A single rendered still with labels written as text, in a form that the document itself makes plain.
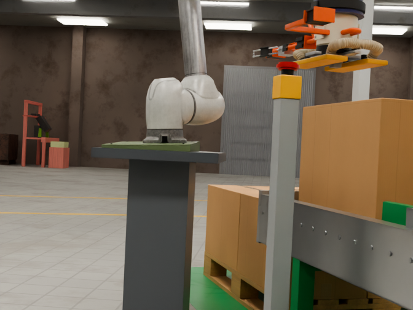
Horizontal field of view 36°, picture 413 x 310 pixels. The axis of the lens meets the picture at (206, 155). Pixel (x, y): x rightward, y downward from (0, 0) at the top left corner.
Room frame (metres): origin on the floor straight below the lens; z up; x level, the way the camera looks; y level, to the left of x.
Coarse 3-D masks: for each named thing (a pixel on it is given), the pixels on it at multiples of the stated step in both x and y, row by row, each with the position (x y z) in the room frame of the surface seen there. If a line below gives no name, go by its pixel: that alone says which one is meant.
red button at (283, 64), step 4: (280, 64) 1.88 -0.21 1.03; (284, 64) 1.88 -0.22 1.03; (288, 64) 1.87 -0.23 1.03; (292, 64) 1.87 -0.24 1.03; (296, 64) 1.88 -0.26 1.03; (280, 68) 1.89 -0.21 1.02; (284, 68) 1.88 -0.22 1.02; (288, 68) 1.88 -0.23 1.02; (292, 68) 1.88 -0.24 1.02; (296, 68) 1.89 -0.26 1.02; (284, 72) 1.89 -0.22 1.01; (288, 72) 1.89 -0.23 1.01; (292, 72) 1.89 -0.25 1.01
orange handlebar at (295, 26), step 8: (288, 24) 2.51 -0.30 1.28; (296, 24) 2.45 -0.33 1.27; (304, 24) 2.41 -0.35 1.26; (304, 32) 2.57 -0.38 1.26; (312, 32) 2.58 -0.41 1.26; (320, 32) 2.59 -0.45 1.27; (328, 32) 2.60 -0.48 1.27; (344, 32) 2.57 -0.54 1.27; (352, 32) 2.53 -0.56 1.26; (360, 32) 2.54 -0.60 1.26; (312, 40) 2.81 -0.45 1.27; (288, 48) 3.03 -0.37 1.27
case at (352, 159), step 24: (312, 120) 2.40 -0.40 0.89; (336, 120) 2.20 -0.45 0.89; (360, 120) 2.04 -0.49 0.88; (384, 120) 1.92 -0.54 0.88; (408, 120) 1.94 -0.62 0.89; (312, 144) 2.39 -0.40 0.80; (336, 144) 2.19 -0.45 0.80; (360, 144) 2.03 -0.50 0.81; (384, 144) 1.92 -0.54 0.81; (408, 144) 1.94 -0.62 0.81; (312, 168) 2.38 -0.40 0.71; (336, 168) 2.18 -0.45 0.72; (360, 168) 2.02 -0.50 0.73; (384, 168) 1.92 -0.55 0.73; (408, 168) 1.94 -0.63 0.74; (312, 192) 2.37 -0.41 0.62; (336, 192) 2.17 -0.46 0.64; (360, 192) 2.01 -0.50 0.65; (384, 192) 1.92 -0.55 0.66; (408, 192) 1.94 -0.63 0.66
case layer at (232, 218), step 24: (216, 192) 3.59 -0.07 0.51; (240, 192) 3.25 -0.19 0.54; (216, 216) 3.57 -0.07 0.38; (240, 216) 3.17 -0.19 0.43; (216, 240) 3.54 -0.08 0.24; (240, 240) 3.15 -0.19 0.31; (240, 264) 3.14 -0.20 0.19; (264, 264) 2.83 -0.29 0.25; (336, 288) 2.68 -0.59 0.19; (360, 288) 2.71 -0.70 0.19
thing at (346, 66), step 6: (360, 60) 2.58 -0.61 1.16; (366, 60) 2.54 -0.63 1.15; (372, 60) 2.54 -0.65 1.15; (378, 60) 2.55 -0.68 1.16; (384, 60) 2.56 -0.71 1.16; (342, 66) 2.71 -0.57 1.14; (348, 66) 2.67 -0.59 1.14; (354, 66) 2.66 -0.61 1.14; (360, 66) 2.65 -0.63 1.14; (366, 66) 2.64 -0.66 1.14; (372, 66) 2.63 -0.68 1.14; (378, 66) 2.62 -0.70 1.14; (342, 72) 2.86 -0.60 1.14
